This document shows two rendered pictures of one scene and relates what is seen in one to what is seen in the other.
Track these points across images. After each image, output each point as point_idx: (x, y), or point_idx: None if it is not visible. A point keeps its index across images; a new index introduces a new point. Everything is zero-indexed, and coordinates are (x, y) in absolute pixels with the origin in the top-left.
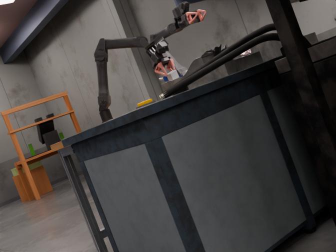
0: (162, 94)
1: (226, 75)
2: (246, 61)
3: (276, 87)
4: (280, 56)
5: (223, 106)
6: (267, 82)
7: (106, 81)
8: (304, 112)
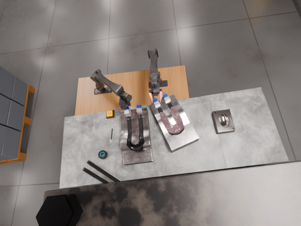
0: (82, 170)
1: (110, 182)
2: (139, 162)
3: None
4: (151, 177)
5: None
6: None
7: (98, 84)
8: None
